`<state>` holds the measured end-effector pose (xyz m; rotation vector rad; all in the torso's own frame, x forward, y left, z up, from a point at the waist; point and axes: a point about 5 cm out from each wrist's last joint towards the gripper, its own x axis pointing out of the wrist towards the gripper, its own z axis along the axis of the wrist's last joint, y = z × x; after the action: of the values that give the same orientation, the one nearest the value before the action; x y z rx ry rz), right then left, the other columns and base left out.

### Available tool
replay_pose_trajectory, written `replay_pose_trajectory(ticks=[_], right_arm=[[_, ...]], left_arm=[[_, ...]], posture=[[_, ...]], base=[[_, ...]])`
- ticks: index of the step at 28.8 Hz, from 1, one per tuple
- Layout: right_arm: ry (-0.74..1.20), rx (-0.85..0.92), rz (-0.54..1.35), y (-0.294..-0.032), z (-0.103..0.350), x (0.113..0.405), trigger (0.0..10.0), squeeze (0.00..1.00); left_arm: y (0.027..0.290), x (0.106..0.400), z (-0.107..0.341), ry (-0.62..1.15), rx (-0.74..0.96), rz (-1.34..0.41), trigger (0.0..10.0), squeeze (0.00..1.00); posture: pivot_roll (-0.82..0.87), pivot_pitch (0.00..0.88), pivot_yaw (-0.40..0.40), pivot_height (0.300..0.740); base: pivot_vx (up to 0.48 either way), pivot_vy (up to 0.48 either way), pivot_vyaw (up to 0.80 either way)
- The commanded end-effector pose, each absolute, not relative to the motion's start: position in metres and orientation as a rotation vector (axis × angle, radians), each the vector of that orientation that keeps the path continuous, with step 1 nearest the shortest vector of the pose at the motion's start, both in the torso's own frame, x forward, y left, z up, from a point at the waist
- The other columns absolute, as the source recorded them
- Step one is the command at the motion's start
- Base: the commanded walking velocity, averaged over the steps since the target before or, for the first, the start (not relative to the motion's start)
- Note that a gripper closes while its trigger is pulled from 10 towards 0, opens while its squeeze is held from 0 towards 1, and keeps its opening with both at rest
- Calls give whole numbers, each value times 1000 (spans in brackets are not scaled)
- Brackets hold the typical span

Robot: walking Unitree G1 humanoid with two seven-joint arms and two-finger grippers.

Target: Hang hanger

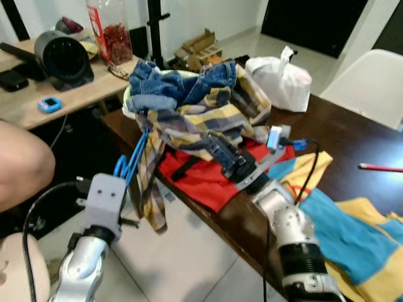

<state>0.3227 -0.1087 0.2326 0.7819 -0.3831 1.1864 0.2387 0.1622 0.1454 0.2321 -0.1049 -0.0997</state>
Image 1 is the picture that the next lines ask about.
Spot brown cardboard box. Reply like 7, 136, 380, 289
174, 28, 225, 71

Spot red pen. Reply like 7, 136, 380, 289
359, 162, 403, 174

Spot blue denim jeans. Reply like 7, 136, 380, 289
129, 60, 240, 115

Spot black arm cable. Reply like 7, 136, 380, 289
22, 179, 86, 302
280, 140, 323, 205

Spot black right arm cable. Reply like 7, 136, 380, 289
280, 140, 323, 205

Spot black tube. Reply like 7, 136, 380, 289
0, 42, 40, 65

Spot white plastic chair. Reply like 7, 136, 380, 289
320, 49, 403, 131

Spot light wooden desk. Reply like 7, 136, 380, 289
0, 38, 142, 131

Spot black stand pole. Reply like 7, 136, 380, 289
145, 0, 172, 69

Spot yellow navy plaid shirt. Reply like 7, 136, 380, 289
129, 81, 273, 235

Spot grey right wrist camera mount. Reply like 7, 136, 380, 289
232, 125, 293, 189

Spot red garment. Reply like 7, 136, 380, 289
157, 140, 297, 215

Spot dark red bowl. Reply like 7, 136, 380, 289
57, 17, 86, 35

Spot clear bag of red chilies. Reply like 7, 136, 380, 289
87, 0, 135, 67

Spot dark brown wooden table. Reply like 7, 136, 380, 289
103, 94, 403, 302

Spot small blue gadget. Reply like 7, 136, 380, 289
37, 96, 64, 115

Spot blue plastic hanger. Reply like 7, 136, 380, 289
113, 126, 152, 189

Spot yellow and blue garment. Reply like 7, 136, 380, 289
276, 150, 334, 203
295, 187, 403, 302

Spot person bare leg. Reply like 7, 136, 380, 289
0, 120, 56, 213
0, 234, 51, 302

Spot black wallet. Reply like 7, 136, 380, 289
0, 69, 30, 92

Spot black glass door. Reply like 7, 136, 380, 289
261, 0, 370, 59

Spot white plastic bag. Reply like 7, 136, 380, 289
244, 45, 313, 114

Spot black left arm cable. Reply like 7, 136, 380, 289
22, 179, 86, 302

